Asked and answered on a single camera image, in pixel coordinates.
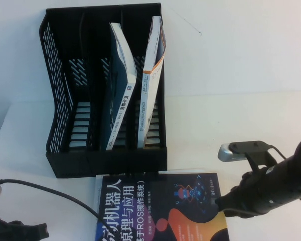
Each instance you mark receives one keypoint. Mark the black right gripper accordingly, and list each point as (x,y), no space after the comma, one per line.
(271,193)

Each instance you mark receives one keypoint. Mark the dark colourful mobile robot book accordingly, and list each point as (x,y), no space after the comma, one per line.
(165,213)

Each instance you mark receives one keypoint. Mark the dark teal white-spine book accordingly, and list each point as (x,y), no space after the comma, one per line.
(115,100)

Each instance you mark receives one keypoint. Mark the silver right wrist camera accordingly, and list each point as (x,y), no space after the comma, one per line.
(230,154)

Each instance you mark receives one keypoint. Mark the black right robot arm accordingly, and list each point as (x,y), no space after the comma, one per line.
(299,155)

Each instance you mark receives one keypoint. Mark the black plastic book stand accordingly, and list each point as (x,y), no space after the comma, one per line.
(65,160)

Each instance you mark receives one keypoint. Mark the white orange-striped book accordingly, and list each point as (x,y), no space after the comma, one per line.
(149,100)

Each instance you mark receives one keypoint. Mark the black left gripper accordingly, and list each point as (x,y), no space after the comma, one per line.
(5,229)

